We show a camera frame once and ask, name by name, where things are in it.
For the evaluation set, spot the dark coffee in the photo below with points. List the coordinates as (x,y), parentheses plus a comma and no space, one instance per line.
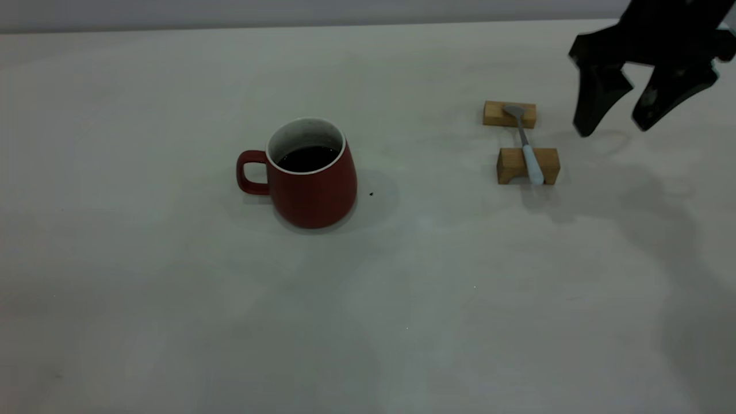
(307,158)

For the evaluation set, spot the red ceramic mug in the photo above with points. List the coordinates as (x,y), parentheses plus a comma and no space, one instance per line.
(313,192)

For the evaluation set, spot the arched wooden block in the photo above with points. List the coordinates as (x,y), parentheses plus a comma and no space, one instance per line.
(549,167)

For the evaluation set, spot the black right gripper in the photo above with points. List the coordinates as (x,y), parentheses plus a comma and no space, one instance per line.
(673,29)

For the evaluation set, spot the flat wooden block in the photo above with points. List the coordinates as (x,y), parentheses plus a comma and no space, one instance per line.
(500,115)

